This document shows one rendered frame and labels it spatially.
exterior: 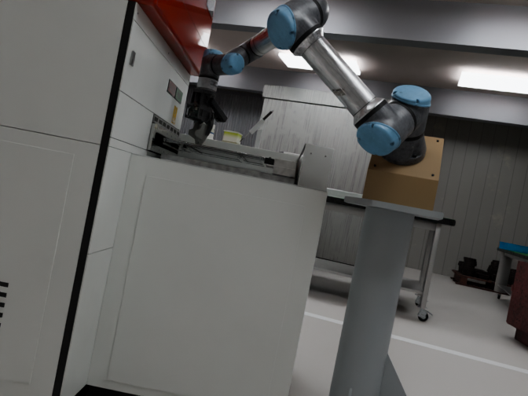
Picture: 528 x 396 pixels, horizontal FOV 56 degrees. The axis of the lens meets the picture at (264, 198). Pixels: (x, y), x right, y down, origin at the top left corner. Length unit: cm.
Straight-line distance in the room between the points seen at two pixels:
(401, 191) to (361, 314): 41
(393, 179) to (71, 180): 96
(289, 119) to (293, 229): 508
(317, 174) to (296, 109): 500
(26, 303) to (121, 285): 28
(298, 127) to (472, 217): 400
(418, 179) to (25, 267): 118
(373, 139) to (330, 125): 498
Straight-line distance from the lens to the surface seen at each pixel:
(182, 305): 160
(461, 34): 554
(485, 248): 933
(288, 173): 178
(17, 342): 157
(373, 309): 165
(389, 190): 162
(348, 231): 628
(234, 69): 182
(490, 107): 874
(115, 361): 170
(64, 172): 146
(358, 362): 169
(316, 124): 648
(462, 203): 929
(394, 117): 148
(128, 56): 147
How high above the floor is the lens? 77
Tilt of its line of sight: level
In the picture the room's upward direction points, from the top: 11 degrees clockwise
